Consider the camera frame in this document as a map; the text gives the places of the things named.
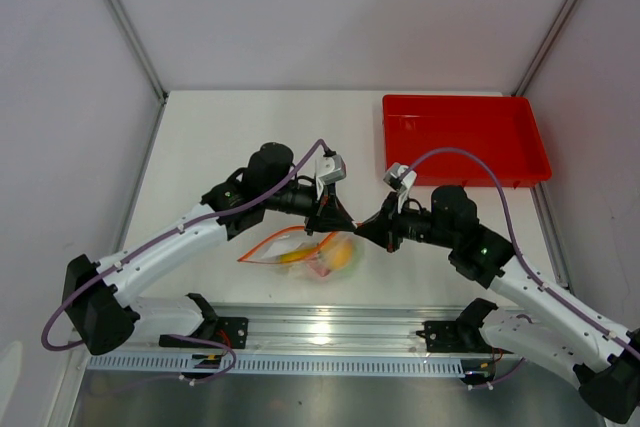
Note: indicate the aluminium corner post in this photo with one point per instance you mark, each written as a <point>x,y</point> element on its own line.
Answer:
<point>544,49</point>
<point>130,35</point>

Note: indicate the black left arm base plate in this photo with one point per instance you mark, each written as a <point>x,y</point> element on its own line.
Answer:
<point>229,331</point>

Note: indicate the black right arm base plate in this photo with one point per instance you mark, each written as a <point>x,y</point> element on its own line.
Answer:
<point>453,337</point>

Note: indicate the aluminium corner post left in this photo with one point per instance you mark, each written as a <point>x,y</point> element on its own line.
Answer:
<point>130,35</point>

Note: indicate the red plastic tray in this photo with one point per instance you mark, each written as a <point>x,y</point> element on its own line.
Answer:
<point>500,131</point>

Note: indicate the clear zip bag orange zipper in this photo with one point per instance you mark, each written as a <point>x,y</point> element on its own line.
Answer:
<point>318,257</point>

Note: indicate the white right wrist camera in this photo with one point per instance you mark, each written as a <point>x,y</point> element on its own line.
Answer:
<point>401,179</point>

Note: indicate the aluminium corner post right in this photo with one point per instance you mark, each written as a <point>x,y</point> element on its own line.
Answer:
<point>544,49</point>

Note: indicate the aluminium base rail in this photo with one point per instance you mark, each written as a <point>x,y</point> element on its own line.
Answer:
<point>340,332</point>

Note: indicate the white slotted cable duct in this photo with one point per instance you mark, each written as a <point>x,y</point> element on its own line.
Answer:
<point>417,367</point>

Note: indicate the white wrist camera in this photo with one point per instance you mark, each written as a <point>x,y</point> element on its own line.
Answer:
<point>401,179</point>
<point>328,169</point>

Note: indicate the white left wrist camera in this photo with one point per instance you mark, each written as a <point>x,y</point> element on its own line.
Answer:
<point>328,169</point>

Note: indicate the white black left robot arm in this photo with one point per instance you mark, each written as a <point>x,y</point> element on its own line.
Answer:
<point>223,213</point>

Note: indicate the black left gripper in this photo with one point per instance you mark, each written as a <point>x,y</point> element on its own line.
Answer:
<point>330,215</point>

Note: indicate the green apple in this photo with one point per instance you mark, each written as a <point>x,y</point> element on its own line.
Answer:
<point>355,257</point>

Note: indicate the orange yellow peach with leaf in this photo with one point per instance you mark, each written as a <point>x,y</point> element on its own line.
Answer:
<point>339,254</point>

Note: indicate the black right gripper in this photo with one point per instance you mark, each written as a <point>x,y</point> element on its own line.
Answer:
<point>384,229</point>

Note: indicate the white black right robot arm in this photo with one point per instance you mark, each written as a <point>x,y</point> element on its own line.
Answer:
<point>492,262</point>

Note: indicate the pink yellow peach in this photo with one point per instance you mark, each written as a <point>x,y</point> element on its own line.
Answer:
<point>318,272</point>

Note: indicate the green yellow mango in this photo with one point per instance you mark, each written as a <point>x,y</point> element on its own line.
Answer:
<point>296,256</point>

